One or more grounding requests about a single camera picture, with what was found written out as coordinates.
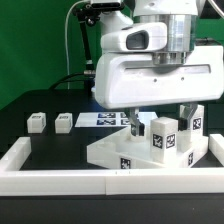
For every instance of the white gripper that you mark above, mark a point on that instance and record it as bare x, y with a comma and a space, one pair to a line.
133, 80

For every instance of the white square table top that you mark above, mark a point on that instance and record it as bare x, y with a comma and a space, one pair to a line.
122, 150

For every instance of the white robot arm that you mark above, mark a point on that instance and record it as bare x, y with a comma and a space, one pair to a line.
153, 59

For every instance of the white sheet with markers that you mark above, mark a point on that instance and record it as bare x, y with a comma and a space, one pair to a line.
102, 119

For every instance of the white U-shaped obstacle fence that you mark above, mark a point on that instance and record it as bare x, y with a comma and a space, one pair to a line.
16, 182

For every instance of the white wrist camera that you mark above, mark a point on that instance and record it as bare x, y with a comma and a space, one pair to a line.
141, 37

